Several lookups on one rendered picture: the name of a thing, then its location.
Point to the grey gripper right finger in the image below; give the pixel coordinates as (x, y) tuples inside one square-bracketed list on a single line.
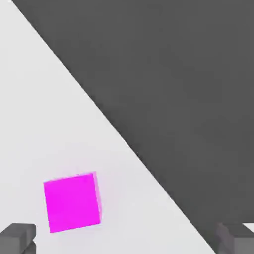
[(236, 241)]

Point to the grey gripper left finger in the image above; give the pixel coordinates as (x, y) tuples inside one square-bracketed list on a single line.
[(14, 238)]

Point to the small magenta cube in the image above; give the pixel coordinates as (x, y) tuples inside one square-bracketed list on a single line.
[(72, 202)]

